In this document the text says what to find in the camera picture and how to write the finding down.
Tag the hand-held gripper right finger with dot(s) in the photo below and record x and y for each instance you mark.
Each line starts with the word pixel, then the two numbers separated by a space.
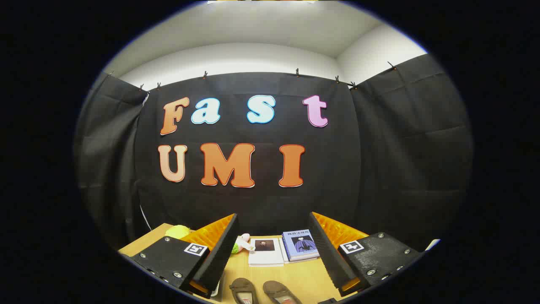
pixel 327 253

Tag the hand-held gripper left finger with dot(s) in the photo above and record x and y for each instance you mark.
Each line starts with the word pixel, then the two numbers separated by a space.
pixel 219 261

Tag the grey storage box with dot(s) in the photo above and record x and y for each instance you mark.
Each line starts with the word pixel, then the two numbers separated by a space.
pixel 216 290

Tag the brown fuzzy shoe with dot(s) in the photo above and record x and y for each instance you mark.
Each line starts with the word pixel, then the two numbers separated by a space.
pixel 276 289
pixel 241 287

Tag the blue cover book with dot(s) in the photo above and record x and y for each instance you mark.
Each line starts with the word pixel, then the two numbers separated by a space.
pixel 300 245

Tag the pink plush toy green outfit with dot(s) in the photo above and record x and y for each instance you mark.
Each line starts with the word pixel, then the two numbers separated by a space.
pixel 244 242

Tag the dark-edged book under blue book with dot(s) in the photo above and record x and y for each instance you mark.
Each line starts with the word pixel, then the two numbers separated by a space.
pixel 285 256

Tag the white book with portrait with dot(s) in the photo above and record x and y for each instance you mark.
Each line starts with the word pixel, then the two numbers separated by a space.
pixel 266 257

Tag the yellow knitted ball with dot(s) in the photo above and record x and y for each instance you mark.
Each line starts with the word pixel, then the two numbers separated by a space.
pixel 177 231

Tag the row of black cloth clips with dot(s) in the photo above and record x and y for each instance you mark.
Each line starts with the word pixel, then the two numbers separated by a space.
pixel 205 75

